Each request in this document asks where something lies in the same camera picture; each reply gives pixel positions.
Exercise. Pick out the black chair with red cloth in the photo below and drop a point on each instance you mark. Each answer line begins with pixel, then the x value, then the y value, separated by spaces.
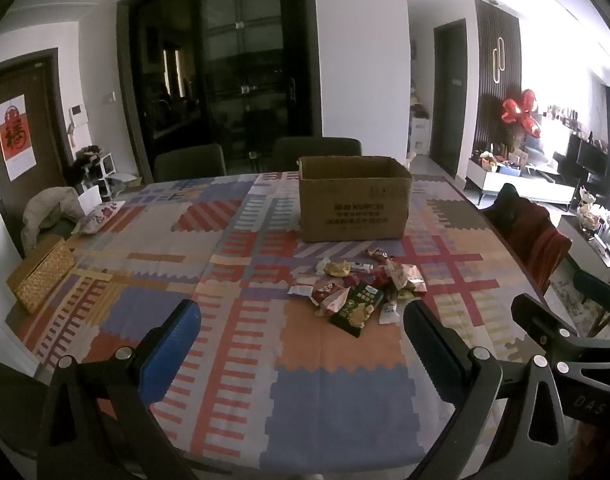
pixel 505 207

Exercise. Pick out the dark glass sliding doors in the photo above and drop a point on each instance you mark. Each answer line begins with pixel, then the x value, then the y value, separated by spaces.
pixel 220 70

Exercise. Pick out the beige jacket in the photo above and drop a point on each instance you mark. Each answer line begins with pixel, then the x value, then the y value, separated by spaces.
pixel 47 210

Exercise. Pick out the floral pillow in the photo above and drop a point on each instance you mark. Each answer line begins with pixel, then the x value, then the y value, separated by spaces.
pixel 101 216

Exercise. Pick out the dark slatted wall panel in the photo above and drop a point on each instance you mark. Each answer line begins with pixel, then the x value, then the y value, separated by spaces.
pixel 495 110

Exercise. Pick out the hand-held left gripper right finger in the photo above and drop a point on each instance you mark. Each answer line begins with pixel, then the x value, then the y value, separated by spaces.
pixel 435 352

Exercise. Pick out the white low cabinet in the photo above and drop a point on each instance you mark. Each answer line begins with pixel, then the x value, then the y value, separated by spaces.
pixel 515 182

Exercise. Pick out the red cloth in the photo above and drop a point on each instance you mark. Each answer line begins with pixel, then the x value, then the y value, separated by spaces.
pixel 540 245

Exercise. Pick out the white intercom panel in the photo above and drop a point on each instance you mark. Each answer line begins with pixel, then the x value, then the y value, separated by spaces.
pixel 77 115

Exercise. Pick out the pile of snack packets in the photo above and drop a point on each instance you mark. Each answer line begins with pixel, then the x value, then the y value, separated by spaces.
pixel 357 290

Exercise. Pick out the woven basket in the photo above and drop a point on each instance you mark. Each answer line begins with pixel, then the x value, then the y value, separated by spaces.
pixel 40 275

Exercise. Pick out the teal chair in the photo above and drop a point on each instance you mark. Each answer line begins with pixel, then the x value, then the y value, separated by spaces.
pixel 597 285

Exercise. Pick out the brown entry door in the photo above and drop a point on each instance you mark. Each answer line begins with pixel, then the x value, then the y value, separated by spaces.
pixel 45 110

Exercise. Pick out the small side table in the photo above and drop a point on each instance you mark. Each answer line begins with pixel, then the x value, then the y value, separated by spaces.
pixel 585 240

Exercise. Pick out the red and white wall poster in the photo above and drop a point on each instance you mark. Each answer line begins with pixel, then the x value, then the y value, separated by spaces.
pixel 15 140

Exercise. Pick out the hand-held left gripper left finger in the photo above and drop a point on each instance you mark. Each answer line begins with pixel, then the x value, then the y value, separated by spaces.
pixel 172 340

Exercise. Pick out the brown cardboard box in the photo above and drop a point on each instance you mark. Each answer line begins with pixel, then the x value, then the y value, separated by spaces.
pixel 352 200

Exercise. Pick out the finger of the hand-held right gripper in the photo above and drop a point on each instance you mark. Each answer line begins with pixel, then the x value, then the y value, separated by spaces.
pixel 537 312

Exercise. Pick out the white shoe rack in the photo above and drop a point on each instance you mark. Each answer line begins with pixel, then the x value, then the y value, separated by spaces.
pixel 104 172

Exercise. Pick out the black monitor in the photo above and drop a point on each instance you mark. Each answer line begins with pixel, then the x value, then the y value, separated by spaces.
pixel 591 159

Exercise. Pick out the looped wall light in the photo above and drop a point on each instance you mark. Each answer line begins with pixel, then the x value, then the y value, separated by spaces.
pixel 498 60

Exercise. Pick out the red flower decoration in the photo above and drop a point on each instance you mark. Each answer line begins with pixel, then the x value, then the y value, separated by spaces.
pixel 520 110

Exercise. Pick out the dark bag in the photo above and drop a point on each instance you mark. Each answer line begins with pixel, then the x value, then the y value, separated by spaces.
pixel 82 160

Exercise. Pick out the dark dining chair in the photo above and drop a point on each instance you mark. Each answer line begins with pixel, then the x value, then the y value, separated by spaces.
pixel 190 162
pixel 317 150

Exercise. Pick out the dark interior door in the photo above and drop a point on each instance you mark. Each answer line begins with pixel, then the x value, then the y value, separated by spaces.
pixel 449 100

